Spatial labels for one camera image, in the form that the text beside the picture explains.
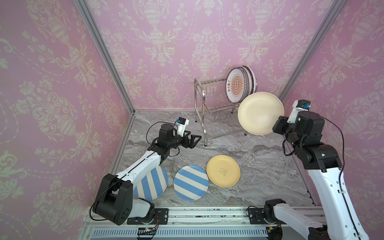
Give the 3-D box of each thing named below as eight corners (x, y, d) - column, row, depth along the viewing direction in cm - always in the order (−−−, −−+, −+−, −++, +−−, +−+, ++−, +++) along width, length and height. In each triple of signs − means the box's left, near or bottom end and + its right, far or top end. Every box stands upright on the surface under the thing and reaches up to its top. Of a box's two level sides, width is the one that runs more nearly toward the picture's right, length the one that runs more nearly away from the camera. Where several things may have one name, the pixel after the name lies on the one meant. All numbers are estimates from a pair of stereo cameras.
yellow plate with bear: (207, 187, 85) (207, 185, 83) (206, 157, 97) (206, 155, 96) (242, 187, 85) (243, 185, 83) (236, 157, 97) (237, 155, 96)
